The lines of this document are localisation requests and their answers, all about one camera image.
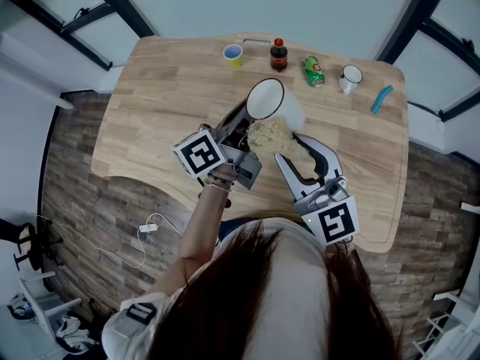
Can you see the small white enamel mug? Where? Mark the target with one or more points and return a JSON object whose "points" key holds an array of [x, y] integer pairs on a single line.
{"points": [[348, 85]]}

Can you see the blue curved tube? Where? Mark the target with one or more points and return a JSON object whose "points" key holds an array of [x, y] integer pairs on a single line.
{"points": [[380, 101]]}

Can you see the black chair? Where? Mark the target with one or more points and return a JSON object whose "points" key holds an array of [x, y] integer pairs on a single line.
{"points": [[30, 244]]}

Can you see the white black sneaker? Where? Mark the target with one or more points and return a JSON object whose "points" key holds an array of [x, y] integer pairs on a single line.
{"points": [[22, 308], [74, 333]]}

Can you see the person's left forearm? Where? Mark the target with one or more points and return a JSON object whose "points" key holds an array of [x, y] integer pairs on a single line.
{"points": [[206, 223]]}

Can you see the dark cola bottle red cap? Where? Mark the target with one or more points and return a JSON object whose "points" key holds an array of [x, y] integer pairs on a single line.
{"points": [[279, 59]]}

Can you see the black window frame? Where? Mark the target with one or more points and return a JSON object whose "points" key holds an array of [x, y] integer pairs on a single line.
{"points": [[120, 6], [409, 17]]}

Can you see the black desk control panel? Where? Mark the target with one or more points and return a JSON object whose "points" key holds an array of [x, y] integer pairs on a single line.
{"points": [[227, 203]]}

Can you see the white furniture edge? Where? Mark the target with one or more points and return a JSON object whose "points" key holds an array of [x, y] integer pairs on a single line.
{"points": [[470, 207]]}

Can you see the white metal rack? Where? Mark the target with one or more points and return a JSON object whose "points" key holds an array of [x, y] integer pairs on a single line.
{"points": [[39, 306], [455, 315]]}

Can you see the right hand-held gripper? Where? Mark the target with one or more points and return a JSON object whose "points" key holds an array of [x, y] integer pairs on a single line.
{"points": [[333, 219]]}

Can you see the yellow paper cup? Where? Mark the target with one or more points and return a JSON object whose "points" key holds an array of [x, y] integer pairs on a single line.
{"points": [[235, 62]]}

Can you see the green drink can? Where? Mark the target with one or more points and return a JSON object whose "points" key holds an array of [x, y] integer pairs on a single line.
{"points": [[313, 71]]}

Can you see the person's beige shirt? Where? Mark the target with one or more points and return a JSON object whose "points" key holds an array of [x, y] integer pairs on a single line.
{"points": [[300, 294]]}

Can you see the person's dark trousers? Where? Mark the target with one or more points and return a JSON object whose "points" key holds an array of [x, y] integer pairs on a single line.
{"points": [[226, 234]]}

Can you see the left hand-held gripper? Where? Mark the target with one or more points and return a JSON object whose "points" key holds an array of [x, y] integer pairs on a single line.
{"points": [[202, 154]]}

